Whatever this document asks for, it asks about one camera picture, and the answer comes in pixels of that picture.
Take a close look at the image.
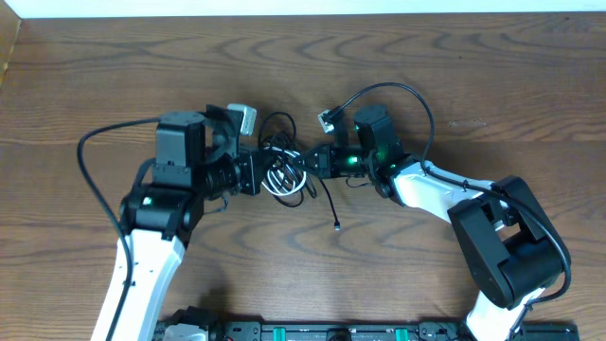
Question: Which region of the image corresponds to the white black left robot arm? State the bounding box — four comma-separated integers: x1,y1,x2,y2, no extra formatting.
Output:
92,103,270,340

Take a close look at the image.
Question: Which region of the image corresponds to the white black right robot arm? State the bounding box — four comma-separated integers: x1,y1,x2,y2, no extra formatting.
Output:
294,105,571,340

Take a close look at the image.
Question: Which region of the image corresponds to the black camera cable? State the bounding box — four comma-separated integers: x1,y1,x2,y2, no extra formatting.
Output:
76,117,162,341
326,81,573,341

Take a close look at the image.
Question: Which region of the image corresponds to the black left camera cable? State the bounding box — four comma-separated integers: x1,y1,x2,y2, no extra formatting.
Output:
76,117,162,341

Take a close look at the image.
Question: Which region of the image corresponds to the black right camera cable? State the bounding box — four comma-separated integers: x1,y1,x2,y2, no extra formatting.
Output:
326,81,573,341

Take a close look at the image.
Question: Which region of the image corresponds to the white USB cable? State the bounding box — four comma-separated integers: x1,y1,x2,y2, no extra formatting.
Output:
260,146,308,197

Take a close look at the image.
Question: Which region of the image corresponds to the black USB cable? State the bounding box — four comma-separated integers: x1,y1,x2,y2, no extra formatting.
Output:
203,111,342,232

